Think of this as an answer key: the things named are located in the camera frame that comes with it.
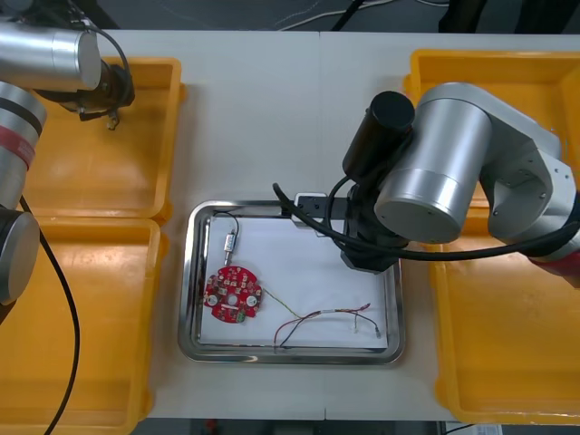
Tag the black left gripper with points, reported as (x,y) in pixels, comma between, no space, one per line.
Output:
(90,102)

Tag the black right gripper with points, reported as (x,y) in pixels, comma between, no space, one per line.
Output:
(367,244)

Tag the round red circuit board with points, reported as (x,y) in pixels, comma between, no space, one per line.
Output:
(232,294)

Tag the silver-grey and black right arm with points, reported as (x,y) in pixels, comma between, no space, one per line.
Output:
(453,149)

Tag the silver-grey and black left arm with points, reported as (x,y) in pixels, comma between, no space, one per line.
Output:
(41,54)

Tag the white sheet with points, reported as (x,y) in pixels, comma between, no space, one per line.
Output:
(308,281)

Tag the yellow-orange plastic bin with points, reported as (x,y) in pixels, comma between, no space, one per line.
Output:
(113,326)
(498,340)
(512,68)
(113,167)

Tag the steel tray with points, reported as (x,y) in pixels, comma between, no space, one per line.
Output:
(290,355)

